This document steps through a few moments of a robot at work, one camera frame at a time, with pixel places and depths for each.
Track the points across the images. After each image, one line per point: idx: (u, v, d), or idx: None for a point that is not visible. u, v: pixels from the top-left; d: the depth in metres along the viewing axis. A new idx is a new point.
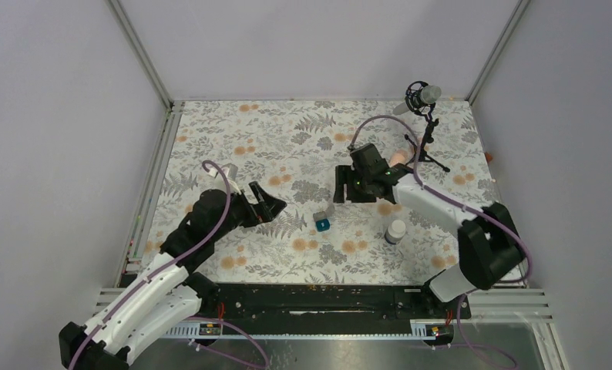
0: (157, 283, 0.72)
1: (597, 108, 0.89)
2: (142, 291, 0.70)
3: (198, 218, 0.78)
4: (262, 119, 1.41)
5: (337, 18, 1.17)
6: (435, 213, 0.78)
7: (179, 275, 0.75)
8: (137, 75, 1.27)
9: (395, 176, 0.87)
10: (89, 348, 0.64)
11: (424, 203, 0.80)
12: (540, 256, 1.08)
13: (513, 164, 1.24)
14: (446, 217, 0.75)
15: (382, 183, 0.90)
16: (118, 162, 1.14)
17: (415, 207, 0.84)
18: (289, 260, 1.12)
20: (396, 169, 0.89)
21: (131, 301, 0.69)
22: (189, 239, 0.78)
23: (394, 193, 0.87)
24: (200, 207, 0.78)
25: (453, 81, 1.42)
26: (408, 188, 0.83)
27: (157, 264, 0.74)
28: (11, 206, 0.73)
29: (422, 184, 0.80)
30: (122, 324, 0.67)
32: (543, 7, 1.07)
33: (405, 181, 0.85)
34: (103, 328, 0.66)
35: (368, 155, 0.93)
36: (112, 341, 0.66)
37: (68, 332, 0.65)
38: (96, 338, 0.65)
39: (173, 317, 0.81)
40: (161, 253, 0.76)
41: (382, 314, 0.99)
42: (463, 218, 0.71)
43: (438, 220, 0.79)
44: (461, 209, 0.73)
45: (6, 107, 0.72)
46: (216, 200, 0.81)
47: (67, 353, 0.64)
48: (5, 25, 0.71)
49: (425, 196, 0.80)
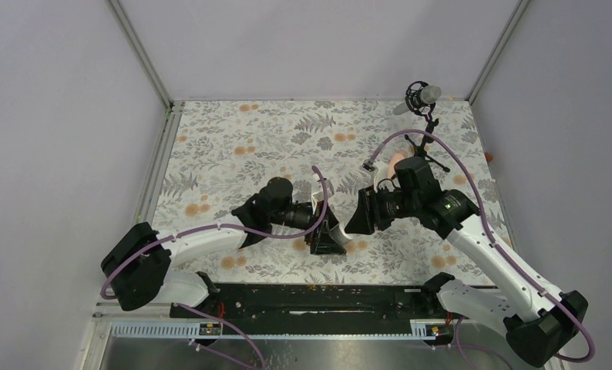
0: (223, 233, 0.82)
1: (598, 107, 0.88)
2: (211, 233, 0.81)
3: (262, 200, 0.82)
4: (262, 119, 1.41)
5: (336, 18, 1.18)
6: (499, 277, 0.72)
7: (237, 238, 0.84)
8: (138, 76, 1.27)
9: (457, 212, 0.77)
10: (154, 251, 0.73)
11: (489, 262, 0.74)
12: (541, 255, 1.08)
13: (512, 164, 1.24)
14: (517, 294, 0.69)
15: (436, 213, 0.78)
16: (118, 162, 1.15)
17: (470, 257, 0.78)
18: (289, 260, 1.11)
20: (458, 203, 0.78)
21: (199, 235, 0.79)
22: (250, 218, 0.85)
23: (450, 232, 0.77)
24: (265, 193, 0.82)
25: (453, 81, 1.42)
26: (475, 239, 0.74)
27: (228, 220, 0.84)
28: (11, 204, 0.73)
29: (495, 243, 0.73)
30: (187, 246, 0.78)
32: (543, 6, 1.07)
33: (471, 229, 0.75)
34: (173, 241, 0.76)
35: (421, 175, 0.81)
36: (175, 254, 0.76)
37: (142, 227, 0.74)
38: (164, 246, 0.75)
39: (183, 292, 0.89)
40: (232, 213, 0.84)
41: (382, 314, 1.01)
42: (540, 306, 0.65)
43: (499, 283, 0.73)
44: (538, 293, 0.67)
45: (8, 104, 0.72)
46: (283, 190, 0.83)
47: (125, 247, 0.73)
48: (5, 23, 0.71)
49: (494, 256, 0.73)
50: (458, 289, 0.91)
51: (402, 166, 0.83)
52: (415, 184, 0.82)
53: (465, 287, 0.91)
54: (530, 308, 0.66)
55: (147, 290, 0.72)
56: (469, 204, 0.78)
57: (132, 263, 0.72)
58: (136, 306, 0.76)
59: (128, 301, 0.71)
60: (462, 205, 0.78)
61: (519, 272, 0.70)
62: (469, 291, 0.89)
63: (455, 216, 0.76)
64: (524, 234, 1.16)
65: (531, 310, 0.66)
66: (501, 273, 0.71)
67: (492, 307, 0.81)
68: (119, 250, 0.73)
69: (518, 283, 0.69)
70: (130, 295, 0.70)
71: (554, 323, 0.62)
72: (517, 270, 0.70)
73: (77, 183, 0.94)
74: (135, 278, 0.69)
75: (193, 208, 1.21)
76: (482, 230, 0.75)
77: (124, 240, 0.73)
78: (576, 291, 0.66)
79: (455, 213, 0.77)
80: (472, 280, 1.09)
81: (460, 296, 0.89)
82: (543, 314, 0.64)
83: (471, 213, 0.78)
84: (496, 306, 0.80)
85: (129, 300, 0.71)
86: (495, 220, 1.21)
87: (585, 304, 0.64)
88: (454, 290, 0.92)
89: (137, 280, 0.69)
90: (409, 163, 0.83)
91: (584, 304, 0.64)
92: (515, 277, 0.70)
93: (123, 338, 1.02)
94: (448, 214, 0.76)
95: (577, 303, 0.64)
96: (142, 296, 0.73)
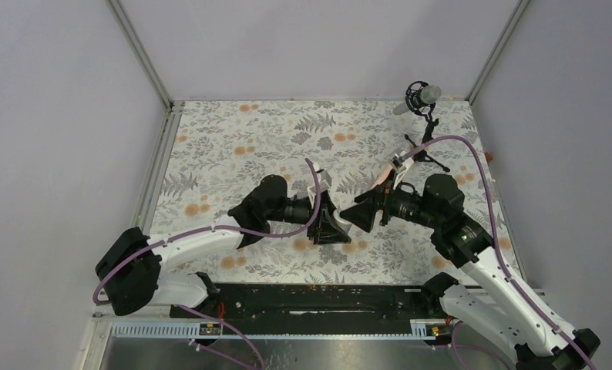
0: (220, 235, 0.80)
1: (599, 106, 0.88)
2: (203, 235, 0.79)
3: (255, 204, 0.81)
4: (262, 119, 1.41)
5: (336, 18, 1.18)
6: (513, 311, 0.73)
7: (234, 240, 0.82)
8: (138, 76, 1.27)
9: (472, 243, 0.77)
10: (146, 257, 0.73)
11: (503, 296, 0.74)
12: (540, 257, 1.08)
13: (512, 165, 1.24)
14: (531, 330, 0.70)
15: (453, 244, 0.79)
16: (118, 162, 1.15)
17: (485, 287, 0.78)
18: (289, 260, 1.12)
20: (475, 234, 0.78)
21: (191, 237, 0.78)
22: (247, 219, 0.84)
23: (466, 264, 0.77)
24: (258, 196, 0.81)
25: (453, 81, 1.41)
26: (490, 273, 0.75)
27: (225, 220, 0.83)
28: (10, 205, 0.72)
29: (510, 278, 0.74)
30: (179, 250, 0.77)
32: (543, 6, 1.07)
33: (487, 262, 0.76)
34: (164, 246, 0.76)
35: (454, 205, 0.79)
36: (166, 259, 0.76)
37: (135, 233, 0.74)
38: (155, 251, 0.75)
39: (183, 294, 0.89)
40: (227, 215, 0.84)
41: (382, 314, 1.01)
42: (554, 344, 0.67)
43: (512, 315, 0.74)
44: (553, 330, 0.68)
45: (8, 105, 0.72)
46: (276, 190, 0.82)
47: (116, 253, 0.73)
48: (5, 23, 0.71)
49: (509, 291, 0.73)
50: (465, 299, 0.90)
51: (438, 191, 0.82)
52: (444, 211, 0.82)
53: (471, 297, 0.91)
54: (544, 345, 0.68)
55: (139, 294, 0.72)
56: (485, 234, 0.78)
57: (124, 269, 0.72)
58: (131, 310, 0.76)
59: (121, 305, 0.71)
60: (479, 236, 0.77)
61: (534, 308, 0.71)
62: (476, 304, 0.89)
63: (470, 247, 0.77)
64: (523, 234, 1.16)
65: (544, 347, 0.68)
66: (516, 308, 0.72)
67: (502, 329, 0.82)
68: (112, 255, 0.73)
69: (533, 319, 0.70)
70: (123, 300, 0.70)
71: (567, 361, 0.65)
72: (532, 307, 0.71)
73: (77, 182, 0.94)
74: (127, 283, 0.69)
75: (193, 208, 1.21)
76: (498, 264, 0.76)
77: (117, 245, 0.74)
78: (590, 330, 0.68)
79: (470, 244, 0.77)
80: (471, 280, 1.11)
81: (465, 305, 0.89)
82: (556, 352, 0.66)
83: (486, 245, 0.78)
84: (507, 328, 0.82)
85: (122, 305, 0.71)
86: (495, 220, 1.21)
87: (597, 341, 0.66)
88: (458, 299, 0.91)
89: (130, 286, 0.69)
90: (445, 188, 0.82)
91: (596, 342, 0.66)
92: (529, 313, 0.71)
93: (124, 338, 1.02)
94: (463, 245, 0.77)
95: (592, 341, 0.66)
96: (136, 301, 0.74)
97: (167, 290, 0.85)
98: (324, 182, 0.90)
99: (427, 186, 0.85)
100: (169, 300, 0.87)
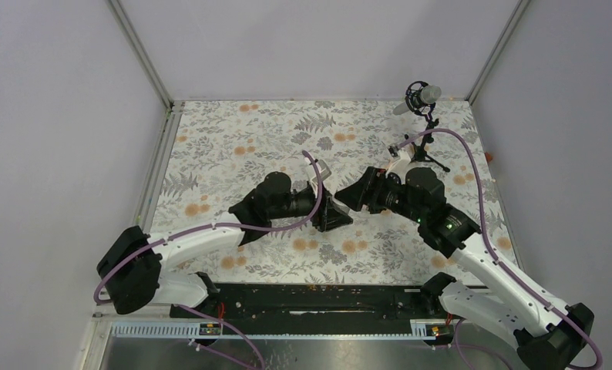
0: (221, 233, 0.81)
1: (599, 106, 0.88)
2: (203, 233, 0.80)
3: (260, 198, 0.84)
4: (262, 119, 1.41)
5: (336, 18, 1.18)
6: (506, 294, 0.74)
7: (236, 237, 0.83)
8: (138, 76, 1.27)
9: (458, 232, 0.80)
10: (146, 255, 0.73)
11: (493, 280, 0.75)
12: (540, 256, 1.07)
13: (512, 165, 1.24)
14: (524, 310, 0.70)
15: (438, 234, 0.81)
16: (118, 162, 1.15)
17: (475, 274, 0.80)
18: (289, 260, 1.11)
20: (459, 222, 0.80)
21: (193, 234, 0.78)
22: (249, 216, 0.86)
23: (455, 252, 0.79)
24: (263, 190, 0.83)
25: (454, 81, 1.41)
26: (477, 258, 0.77)
27: (226, 217, 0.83)
28: (9, 205, 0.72)
29: (498, 261, 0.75)
30: (180, 249, 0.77)
32: (543, 6, 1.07)
33: (475, 247, 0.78)
34: (164, 244, 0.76)
35: (435, 195, 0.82)
36: (167, 258, 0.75)
37: (135, 231, 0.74)
38: (156, 250, 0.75)
39: (183, 294, 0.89)
40: (229, 212, 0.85)
41: (382, 314, 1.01)
42: (548, 321, 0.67)
43: (504, 298, 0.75)
44: (545, 307, 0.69)
45: (8, 105, 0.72)
46: (282, 185, 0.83)
47: (117, 252, 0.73)
48: (5, 23, 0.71)
49: (499, 274, 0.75)
50: (462, 294, 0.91)
51: (418, 183, 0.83)
52: (425, 202, 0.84)
53: (469, 292, 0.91)
54: (538, 323, 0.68)
55: (139, 293, 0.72)
56: (469, 223, 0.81)
57: (125, 267, 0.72)
58: (132, 309, 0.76)
59: (122, 304, 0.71)
60: (463, 224, 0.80)
61: (524, 288, 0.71)
62: (475, 297, 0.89)
63: (457, 236, 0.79)
64: (523, 234, 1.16)
65: (539, 324, 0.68)
66: (507, 290, 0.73)
67: (501, 317, 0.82)
68: (113, 254, 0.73)
69: (526, 299, 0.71)
70: (124, 298, 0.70)
71: (563, 338, 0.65)
72: (522, 287, 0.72)
73: (77, 182, 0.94)
74: (129, 281, 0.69)
75: (193, 208, 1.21)
76: (485, 249, 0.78)
77: (117, 244, 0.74)
78: (581, 304, 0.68)
79: (457, 233, 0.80)
80: (472, 280, 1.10)
81: (463, 301, 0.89)
82: (551, 328, 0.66)
83: (472, 232, 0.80)
84: (505, 316, 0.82)
85: (123, 304, 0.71)
86: (495, 220, 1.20)
87: (590, 314, 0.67)
88: (457, 295, 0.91)
89: (131, 284, 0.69)
90: (425, 179, 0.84)
91: (590, 315, 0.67)
92: (521, 294, 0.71)
93: (124, 338, 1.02)
94: (450, 234, 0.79)
95: (584, 315, 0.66)
96: (137, 300, 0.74)
97: (167, 290, 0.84)
98: (324, 170, 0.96)
99: (408, 179, 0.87)
100: (169, 300, 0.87)
